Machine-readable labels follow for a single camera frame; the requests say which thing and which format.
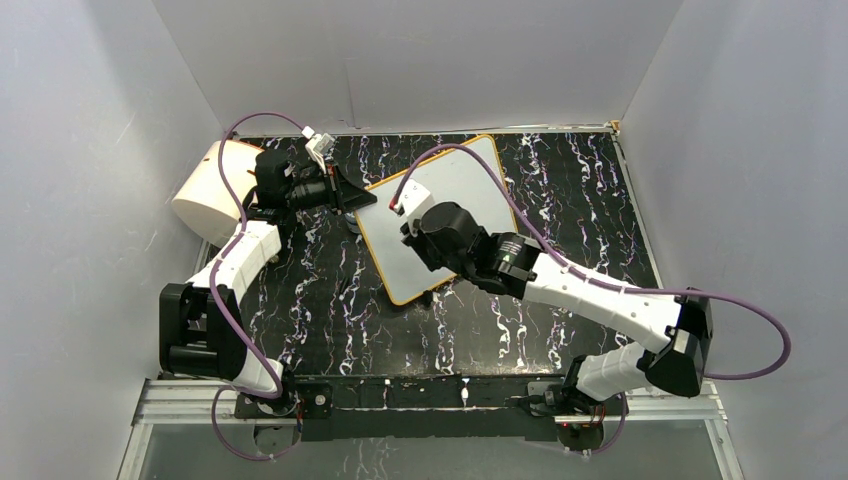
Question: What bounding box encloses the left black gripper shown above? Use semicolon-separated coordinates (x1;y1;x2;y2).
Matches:
286;162;378;218

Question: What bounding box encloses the yellow framed whiteboard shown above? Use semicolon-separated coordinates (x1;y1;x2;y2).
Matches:
355;135;518;306

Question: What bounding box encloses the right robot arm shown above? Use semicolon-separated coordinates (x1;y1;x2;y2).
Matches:
400;202;712;416

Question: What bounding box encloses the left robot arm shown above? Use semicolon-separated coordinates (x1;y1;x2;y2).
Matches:
159;140;377;416

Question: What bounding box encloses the cream cylindrical box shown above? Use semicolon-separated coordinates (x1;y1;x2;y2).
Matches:
171;140;262;248

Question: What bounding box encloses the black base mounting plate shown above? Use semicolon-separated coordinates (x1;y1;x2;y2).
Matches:
291;374;578;444

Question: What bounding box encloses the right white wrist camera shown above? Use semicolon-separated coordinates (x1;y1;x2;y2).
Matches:
390;180;435;236

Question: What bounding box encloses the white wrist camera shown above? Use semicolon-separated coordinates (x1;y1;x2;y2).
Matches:
390;180;435;236
301;126;336;174

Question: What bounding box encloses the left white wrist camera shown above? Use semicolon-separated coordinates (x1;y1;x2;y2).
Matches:
301;126;336;174

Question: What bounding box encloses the wire whiteboard stand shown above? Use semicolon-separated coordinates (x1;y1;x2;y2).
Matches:
418;290;436;309

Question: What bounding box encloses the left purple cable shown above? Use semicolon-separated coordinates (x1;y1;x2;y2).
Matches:
209;111;317;463

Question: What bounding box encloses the aluminium frame rail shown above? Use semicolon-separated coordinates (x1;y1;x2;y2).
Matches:
119;375;743;479

